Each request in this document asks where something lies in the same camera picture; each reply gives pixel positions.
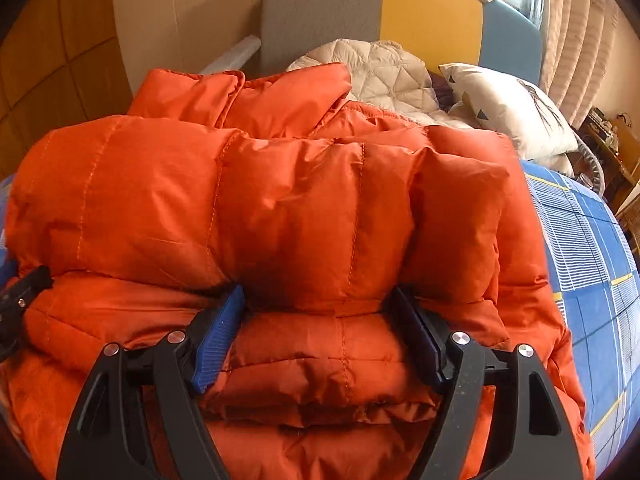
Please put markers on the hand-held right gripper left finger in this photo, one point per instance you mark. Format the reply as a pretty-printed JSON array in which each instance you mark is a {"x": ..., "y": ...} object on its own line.
[{"x": 220, "y": 330}]

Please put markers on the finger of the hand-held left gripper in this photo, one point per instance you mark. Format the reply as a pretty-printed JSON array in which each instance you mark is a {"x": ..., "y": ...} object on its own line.
[{"x": 20, "y": 297}]

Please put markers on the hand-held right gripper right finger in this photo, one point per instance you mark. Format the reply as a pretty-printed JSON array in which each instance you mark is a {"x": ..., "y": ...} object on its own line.
[{"x": 417, "y": 330}]

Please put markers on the orange puffer jacket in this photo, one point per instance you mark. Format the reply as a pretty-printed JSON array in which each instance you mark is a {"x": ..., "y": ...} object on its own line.
[{"x": 300, "y": 210}]

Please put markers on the wooden wardrobe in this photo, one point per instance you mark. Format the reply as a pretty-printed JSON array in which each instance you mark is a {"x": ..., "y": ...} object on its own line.
[{"x": 50, "y": 60}]

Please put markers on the grey mesh object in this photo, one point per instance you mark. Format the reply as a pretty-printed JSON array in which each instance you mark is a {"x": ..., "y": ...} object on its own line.
[{"x": 592, "y": 165}]

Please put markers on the white printed pillow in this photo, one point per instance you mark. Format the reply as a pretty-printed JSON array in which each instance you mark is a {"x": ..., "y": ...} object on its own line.
[{"x": 510, "y": 105}]

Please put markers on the wooden desk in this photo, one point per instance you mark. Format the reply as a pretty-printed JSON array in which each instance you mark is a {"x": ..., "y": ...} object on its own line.
[{"x": 607, "y": 155}]

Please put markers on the beige quilted blanket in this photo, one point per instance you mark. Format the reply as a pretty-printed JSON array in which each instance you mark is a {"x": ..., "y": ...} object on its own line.
[{"x": 385, "y": 70}]

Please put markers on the white tube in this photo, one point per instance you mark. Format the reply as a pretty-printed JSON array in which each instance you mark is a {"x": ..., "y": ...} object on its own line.
[{"x": 230, "y": 55}]

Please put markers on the grey yellow blue headboard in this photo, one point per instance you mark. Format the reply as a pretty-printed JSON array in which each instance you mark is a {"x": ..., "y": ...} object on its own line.
[{"x": 320, "y": 10}]

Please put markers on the beige striped curtain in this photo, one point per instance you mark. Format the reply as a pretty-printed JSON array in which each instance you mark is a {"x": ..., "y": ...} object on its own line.
[{"x": 580, "y": 35}]

